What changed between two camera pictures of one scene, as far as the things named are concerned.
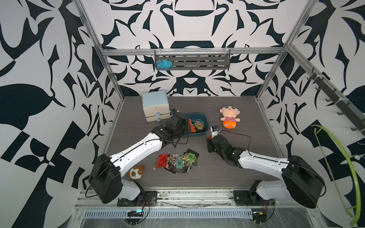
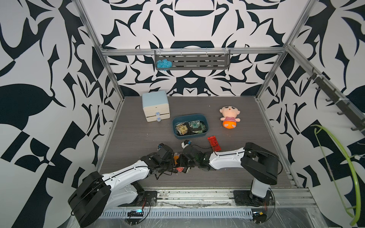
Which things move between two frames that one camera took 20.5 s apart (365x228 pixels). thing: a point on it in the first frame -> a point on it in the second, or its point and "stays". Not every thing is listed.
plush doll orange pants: x=229 y=113 stays
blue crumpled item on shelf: x=164 y=64 stays
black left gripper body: x=183 y=130 -> x=169 y=163
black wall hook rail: x=345 y=108 stays
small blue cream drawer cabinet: x=156 y=106 stays
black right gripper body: x=210 y=147 -> x=183 y=162
